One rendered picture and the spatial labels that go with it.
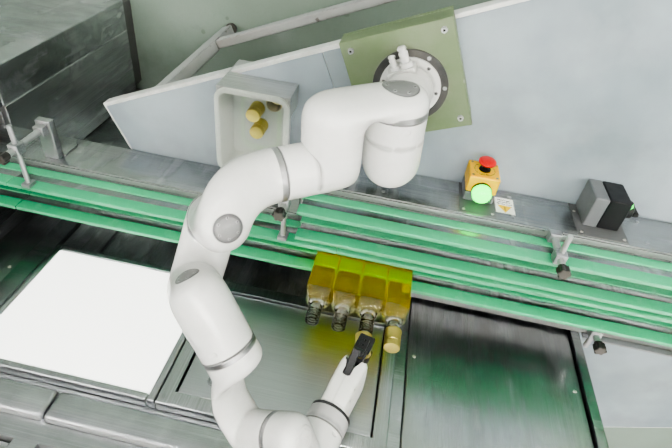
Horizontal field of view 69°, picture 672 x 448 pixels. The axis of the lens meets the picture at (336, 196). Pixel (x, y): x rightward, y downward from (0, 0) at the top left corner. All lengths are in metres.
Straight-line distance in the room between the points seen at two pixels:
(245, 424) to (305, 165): 0.42
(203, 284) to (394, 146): 0.34
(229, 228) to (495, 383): 0.80
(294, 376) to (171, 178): 0.58
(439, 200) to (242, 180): 0.60
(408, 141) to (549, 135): 0.51
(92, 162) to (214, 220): 0.79
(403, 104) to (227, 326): 0.40
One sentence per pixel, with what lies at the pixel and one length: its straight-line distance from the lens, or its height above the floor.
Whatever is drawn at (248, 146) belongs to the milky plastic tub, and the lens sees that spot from 1.26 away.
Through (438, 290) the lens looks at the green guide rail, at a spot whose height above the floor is 0.95.
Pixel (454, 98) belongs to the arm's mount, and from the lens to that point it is 1.06.
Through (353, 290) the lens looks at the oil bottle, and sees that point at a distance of 1.08.
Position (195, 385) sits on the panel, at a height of 1.26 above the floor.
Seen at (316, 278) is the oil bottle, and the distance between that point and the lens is 1.09.
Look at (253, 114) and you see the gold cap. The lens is 1.16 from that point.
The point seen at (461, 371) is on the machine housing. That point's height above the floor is 1.06.
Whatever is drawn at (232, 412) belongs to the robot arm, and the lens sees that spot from 0.87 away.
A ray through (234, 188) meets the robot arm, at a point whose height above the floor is 1.28.
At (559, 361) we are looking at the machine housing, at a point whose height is 0.98.
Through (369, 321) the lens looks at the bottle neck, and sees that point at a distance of 1.05.
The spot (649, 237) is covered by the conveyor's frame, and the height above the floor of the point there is 0.83.
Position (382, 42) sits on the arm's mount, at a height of 0.81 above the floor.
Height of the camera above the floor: 1.78
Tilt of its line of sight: 52 degrees down
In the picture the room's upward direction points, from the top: 163 degrees counter-clockwise
